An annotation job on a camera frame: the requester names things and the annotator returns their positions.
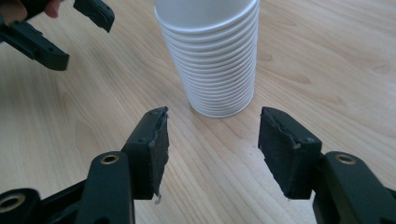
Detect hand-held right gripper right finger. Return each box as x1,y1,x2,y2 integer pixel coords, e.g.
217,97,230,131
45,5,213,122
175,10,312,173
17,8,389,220
257,106,323,200

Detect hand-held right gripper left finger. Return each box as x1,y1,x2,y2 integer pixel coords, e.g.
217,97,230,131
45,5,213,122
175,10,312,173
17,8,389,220
120,106,171,201

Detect stack of white paper cups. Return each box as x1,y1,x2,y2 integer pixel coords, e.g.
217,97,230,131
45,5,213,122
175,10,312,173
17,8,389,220
153,0,261,119

